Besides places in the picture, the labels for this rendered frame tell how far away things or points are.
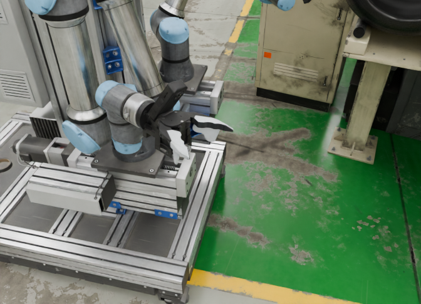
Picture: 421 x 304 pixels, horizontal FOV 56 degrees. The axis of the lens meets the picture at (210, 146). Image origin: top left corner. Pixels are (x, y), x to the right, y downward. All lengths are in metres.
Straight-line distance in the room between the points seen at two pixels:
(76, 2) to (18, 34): 0.49
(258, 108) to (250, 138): 0.34
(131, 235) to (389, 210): 1.33
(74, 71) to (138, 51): 0.17
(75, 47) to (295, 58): 1.86
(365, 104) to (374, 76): 0.18
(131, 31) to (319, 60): 1.76
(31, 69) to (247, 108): 1.66
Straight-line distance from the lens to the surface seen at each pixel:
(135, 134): 1.05
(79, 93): 1.09
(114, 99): 0.98
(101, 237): 1.79
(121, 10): 1.05
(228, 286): 1.84
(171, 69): 1.66
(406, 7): 2.02
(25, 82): 1.53
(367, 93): 2.32
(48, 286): 1.97
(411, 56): 1.90
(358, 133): 2.48
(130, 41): 1.06
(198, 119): 0.89
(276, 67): 2.74
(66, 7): 0.98
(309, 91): 2.77
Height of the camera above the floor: 1.60
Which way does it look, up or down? 41 degrees down
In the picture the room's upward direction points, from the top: straight up
